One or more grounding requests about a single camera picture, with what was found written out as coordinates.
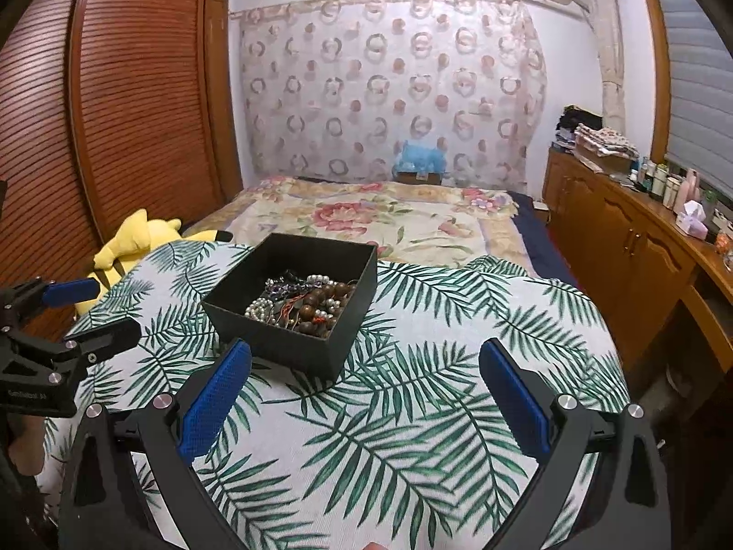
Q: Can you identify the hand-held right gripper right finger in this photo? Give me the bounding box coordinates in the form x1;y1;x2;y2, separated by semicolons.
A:
478;338;673;550

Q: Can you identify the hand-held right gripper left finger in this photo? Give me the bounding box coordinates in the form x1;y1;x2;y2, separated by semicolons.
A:
57;338;253;550

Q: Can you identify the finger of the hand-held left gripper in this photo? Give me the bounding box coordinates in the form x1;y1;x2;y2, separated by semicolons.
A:
0;319;142;386
0;276;102;329

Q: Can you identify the black jewelry box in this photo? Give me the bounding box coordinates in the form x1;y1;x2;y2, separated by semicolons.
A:
202;233;379;382

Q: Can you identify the white pearl necklace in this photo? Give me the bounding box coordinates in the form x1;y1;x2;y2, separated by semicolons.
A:
245;274;333;325

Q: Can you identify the red cord bracelet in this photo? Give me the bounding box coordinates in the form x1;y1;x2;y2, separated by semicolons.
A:
272;295;327;327

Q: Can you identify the purple flower hair comb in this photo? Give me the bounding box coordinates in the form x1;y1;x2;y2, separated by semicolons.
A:
264;275;313;302

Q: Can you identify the brown wooden bead bracelet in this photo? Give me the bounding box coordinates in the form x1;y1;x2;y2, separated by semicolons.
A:
295;280;357;336

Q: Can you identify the yellow plush toy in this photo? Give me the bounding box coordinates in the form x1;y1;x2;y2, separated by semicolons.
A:
93;209;233;287

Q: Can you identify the palm leaf blanket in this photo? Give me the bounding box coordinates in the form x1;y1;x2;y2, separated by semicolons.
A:
43;241;634;550

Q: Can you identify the navy bed sheet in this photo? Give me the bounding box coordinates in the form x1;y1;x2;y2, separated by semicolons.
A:
509;192;579;290

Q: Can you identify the wooden louvered wardrobe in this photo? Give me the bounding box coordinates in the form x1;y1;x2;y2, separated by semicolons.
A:
0;0;241;345

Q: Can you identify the wooden sideboard cabinet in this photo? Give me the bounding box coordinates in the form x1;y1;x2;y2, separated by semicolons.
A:
541;146;733;379

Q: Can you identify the floral bedspread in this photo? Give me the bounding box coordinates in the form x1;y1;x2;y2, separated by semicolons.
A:
189;177;522;276

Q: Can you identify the pink tissue box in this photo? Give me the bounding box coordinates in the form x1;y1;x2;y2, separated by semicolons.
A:
676;200;711;238

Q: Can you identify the row of toiletry bottles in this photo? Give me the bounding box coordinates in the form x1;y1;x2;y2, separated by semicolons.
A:
630;157;702;214

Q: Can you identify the blue plush toy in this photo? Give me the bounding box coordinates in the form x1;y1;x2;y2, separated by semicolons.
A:
395;138;448;176

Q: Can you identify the stack of floral fabrics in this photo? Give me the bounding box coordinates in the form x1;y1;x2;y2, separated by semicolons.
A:
574;123;639;161

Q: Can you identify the stack of dark clothes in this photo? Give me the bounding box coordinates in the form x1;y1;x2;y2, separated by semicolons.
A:
552;106;602;153

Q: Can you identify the circle patterned curtain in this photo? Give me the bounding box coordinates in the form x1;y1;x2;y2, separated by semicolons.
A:
237;0;547;193

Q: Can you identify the tied lace curtain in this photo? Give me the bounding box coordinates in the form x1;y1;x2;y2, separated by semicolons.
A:
578;0;625;132

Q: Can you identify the grey window blind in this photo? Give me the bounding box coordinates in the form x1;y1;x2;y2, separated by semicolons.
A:
653;0;733;184

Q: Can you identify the wooden window frame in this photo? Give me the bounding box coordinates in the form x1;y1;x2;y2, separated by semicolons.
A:
633;0;733;196

